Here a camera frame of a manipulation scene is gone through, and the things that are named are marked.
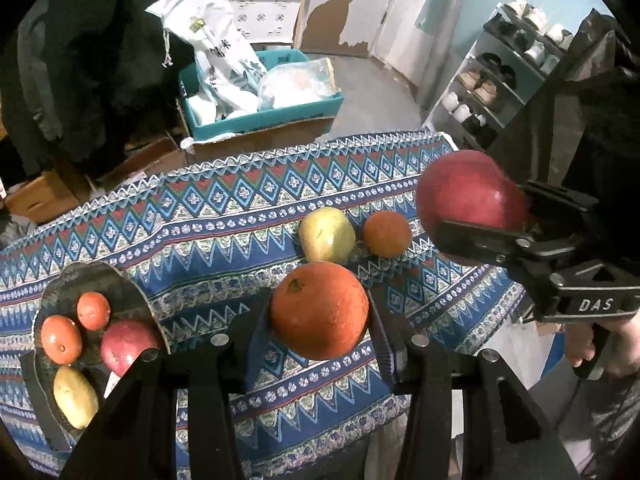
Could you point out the grey shoe rack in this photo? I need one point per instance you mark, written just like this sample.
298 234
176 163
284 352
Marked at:
470 60

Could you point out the large orange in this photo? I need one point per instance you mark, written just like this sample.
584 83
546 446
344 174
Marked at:
320 310
387 232

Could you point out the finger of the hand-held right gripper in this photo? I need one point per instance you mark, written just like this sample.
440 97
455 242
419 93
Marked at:
560 202
480 240

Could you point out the teal storage box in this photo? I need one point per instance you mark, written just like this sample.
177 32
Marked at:
280 116

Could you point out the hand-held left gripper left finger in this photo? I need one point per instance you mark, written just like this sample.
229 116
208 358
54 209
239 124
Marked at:
257 342

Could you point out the brown cardboard box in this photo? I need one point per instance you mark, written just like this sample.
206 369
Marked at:
260 144

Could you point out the small tangerine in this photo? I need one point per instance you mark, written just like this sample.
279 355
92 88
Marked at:
61 339
93 310

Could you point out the clear plastic bag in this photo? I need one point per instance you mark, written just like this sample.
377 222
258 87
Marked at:
300 82

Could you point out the dark glass plate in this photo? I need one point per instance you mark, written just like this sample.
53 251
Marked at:
55 290

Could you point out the group of shoes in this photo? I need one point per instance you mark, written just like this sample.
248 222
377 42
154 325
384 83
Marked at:
487 90

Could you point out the red apple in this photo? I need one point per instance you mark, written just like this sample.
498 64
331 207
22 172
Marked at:
125 347
465 190

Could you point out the flat cardboard piece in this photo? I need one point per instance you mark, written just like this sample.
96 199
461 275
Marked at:
145 160

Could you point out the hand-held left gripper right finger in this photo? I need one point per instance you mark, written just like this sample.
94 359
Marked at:
382 350

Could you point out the blue patterned tablecloth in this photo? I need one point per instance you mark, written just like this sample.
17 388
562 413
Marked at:
200 240

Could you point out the black coat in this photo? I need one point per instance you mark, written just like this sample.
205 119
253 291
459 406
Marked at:
90 60

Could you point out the white rice bag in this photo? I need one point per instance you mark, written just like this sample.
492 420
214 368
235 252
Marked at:
220 35

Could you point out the person's right hand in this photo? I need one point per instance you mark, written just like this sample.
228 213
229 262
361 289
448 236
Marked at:
625 350

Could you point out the person's right forearm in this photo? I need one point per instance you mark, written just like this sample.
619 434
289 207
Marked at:
610 425

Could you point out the wooden shelf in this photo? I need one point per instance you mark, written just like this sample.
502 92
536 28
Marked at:
302 10

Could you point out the white patterned storage box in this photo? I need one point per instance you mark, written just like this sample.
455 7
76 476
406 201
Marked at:
265 15

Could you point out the yellow pear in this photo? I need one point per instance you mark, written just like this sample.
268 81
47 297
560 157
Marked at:
327 234
75 396

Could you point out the dark cloth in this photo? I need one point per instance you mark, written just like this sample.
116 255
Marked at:
590 110

